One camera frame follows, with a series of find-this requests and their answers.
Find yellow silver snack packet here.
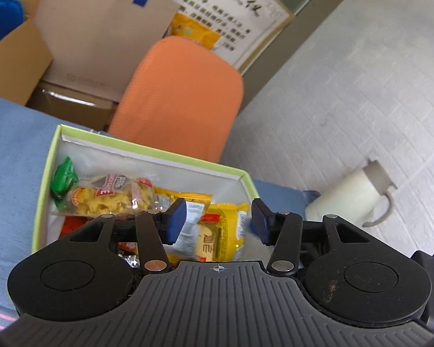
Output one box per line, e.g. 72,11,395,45
153,187,212,265

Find Danco Galette chips bag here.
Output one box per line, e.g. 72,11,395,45
51,174,155,218

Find red yellow snack packet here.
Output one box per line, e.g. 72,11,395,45
195,203,249,262

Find white thermos jug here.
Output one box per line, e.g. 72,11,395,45
305,160,398,228

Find white red snack packet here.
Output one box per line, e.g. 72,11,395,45
58,216,140,269

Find green cardboard snack box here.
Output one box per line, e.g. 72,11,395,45
31,125,259,252

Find green candy packet in box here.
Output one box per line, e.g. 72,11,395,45
50,156,79,209

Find blue patterned tablecloth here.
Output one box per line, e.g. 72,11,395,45
0,92,321,333

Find yellow bag behind chair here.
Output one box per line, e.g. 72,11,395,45
170,13,220,50

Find white poster with text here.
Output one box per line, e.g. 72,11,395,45
172,0,312,73

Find brown cardboard box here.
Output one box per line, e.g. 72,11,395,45
0,0,117,130

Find brown paper bag blue handles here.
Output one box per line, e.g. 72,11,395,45
34,0,179,102

